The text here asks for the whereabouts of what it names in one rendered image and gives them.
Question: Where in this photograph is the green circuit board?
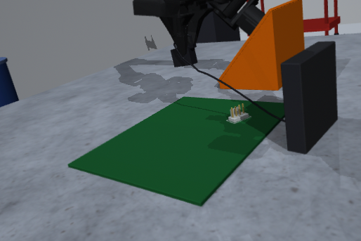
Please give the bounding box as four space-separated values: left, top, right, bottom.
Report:
68 96 281 207

